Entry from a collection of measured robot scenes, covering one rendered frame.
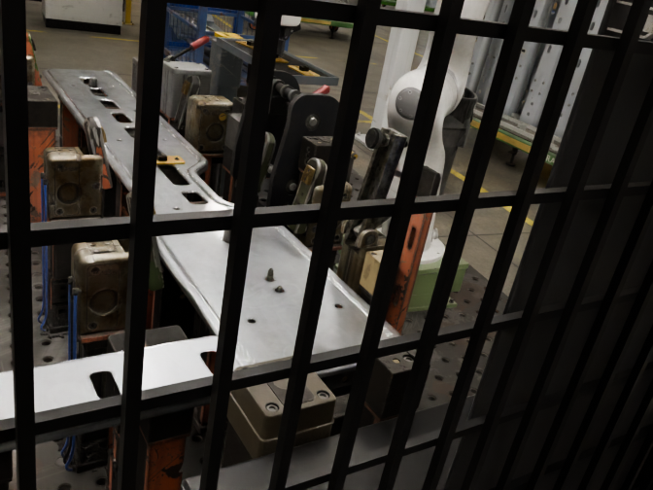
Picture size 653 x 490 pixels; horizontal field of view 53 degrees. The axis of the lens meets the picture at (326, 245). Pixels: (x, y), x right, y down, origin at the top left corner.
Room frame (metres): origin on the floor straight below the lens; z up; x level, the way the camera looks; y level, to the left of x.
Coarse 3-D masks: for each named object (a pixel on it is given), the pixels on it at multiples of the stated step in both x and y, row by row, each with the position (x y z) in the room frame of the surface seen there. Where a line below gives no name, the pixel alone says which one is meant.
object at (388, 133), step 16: (384, 128) 0.90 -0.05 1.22; (368, 144) 0.88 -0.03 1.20; (384, 144) 0.88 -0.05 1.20; (400, 144) 0.89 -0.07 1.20; (384, 160) 0.88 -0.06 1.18; (368, 176) 0.90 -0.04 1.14; (384, 176) 0.88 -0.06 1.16; (368, 192) 0.90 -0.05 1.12; (384, 192) 0.88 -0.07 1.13; (352, 224) 0.89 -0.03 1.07; (368, 224) 0.87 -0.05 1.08
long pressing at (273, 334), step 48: (96, 96) 1.53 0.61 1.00; (192, 192) 1.07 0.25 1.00; (192, 240) 0.88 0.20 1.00; (288, 240) 0.94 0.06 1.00; (192, 288) 0.75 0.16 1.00; (288, 288) 0.79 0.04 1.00; (336, 288) 0.82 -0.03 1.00; (240, 336) 0.65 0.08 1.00; (288, 336) 0.67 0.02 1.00; (336, 336) 0.69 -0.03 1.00; (384, 336) 0.71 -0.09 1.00
